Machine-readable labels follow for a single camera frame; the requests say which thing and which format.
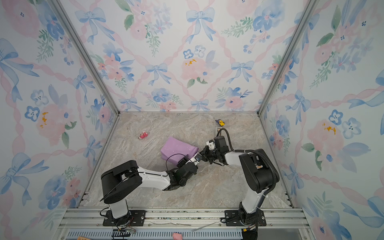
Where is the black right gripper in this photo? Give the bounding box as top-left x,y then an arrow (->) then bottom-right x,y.
195,146 -> 221,165

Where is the pink purple wrapping paper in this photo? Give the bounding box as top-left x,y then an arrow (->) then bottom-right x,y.
161,137 -> 199,166

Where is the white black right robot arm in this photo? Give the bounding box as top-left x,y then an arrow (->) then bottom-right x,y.
200,147 -> 280,226

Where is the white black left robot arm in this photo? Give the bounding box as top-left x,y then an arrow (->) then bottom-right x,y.
101,158 -> 199,227

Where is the yellow purple toy figure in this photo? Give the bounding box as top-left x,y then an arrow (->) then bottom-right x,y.
215,119 -> 226,127

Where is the red pink toy figure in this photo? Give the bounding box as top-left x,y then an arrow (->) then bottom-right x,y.
139,131 -> 149,140

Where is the pink object front edge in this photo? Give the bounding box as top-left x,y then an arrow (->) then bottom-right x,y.
172,233 -> 183,240

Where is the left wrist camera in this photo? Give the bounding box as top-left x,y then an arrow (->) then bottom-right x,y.
177,153 -> 203,168

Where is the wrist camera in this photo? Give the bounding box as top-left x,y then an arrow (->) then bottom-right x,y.
206,136 -> 230,153
177,153 -> 203,168

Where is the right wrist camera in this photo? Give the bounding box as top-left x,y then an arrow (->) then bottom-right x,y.
206,136 -> 230,153

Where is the black corrugated cable conduit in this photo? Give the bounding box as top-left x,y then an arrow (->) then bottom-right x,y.
216,127 -> 280,229

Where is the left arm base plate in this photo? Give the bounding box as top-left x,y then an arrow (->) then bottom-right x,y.
103,210 -> 147,227

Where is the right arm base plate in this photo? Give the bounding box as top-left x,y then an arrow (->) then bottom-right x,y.
221,210 -> 267,227

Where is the grey slotted cable duct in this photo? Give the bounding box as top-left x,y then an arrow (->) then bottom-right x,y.
62,229 -> 243,240

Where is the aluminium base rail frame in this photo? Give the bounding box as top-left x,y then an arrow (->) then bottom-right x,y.
53,207 -> 315,240

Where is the aluminium corner post right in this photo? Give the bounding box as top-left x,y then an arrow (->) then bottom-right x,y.
257,0 -> 319,117

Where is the aluminium corner post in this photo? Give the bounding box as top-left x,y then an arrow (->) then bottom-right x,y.
48,1 -> 120,116
257,0 -> 319,117

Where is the aluminium corner post left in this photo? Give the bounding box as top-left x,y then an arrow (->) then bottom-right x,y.
48,1 -> 120,116

